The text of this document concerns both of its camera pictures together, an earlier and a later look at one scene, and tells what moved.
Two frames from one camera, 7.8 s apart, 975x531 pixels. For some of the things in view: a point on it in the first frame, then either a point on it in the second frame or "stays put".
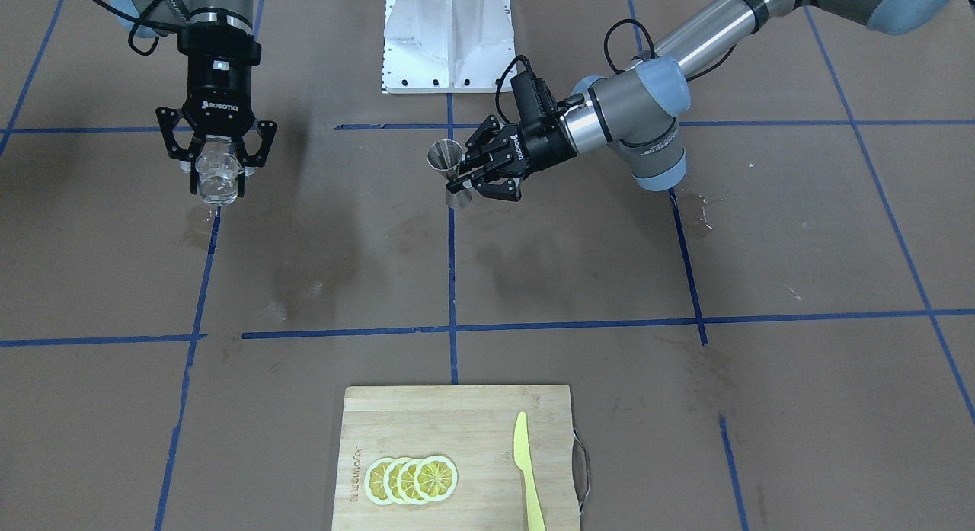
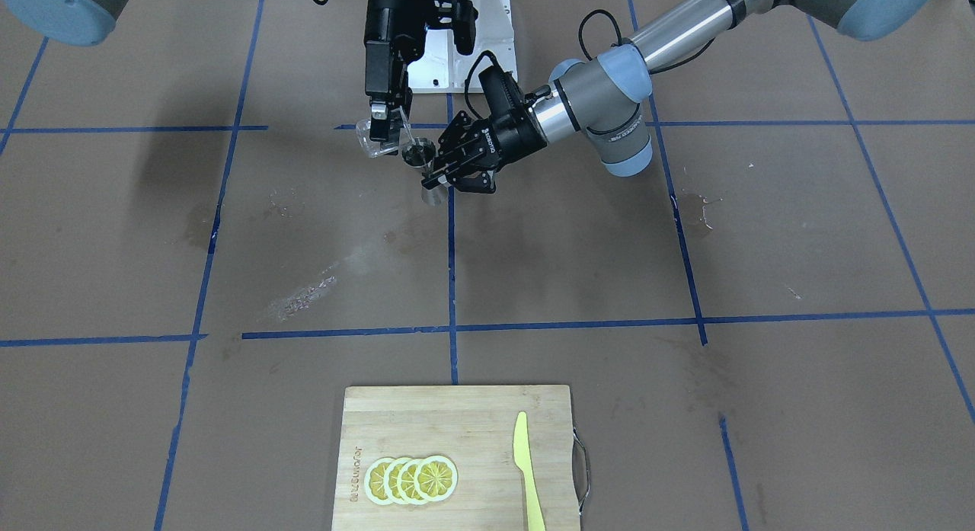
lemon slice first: x=374 y=484 stays put
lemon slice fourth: x=436 y=478 stays put
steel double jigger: x=445 y=155 → x=420 y=153
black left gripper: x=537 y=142 → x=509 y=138
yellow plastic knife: x=522 y=459 stays put
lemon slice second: x=390 y=481 stays put
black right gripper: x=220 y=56 → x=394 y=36
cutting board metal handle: x=580 y=468 stays put
